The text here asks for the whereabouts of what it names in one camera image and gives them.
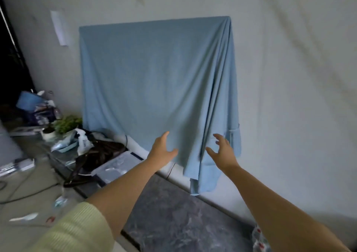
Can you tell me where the person's right hand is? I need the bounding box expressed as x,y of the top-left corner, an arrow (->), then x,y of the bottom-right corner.
205,134 -> 240,171

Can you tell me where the person's left hand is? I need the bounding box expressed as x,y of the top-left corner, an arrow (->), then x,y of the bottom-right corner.
147,131 -> 179,170

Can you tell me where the person's left forearm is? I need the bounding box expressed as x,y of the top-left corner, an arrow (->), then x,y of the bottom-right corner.
86,159 -> 160,244

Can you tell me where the person's right forearm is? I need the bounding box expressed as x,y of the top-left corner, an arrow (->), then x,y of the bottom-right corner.
223,164 -> 352,252

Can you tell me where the clear plastic container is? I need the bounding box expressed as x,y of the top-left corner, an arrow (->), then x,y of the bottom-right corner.
91,150 -> 144,184

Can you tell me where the light blue hanging cloth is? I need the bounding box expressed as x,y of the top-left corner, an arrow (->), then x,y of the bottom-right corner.
79,16 -> 242,196

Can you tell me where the dark brown bag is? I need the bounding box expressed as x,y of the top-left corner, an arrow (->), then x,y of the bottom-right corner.
63,139 -> 127,188

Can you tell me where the white plastic bag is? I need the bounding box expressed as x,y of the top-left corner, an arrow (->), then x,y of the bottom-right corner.
75,129 -> 94,156

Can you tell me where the white floral garment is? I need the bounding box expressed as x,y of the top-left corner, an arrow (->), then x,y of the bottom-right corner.
252,224 -> 272,252

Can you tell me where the light blue packet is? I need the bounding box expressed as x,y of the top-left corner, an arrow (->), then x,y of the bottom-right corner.
51,133 -> 79,153

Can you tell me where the green plant in white pot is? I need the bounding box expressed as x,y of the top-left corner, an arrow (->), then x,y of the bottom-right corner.
41,115 -> 83,141

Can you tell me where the pale yellow knit sleeve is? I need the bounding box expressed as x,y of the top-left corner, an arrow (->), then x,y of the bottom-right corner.
28,202 -> 115,252

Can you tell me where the blue plastic bucket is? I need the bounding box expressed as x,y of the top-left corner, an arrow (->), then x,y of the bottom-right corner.
16,91 -> 45,113

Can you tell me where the white wrapper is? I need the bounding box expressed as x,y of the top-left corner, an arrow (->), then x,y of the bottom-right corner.
9,212 -> 39,222

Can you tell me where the white paper sheet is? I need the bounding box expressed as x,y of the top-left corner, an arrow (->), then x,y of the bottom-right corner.
50,9 -> 70,47

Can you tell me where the black cable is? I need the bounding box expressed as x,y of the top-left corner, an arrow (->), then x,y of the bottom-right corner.
0,181 -> 60,205

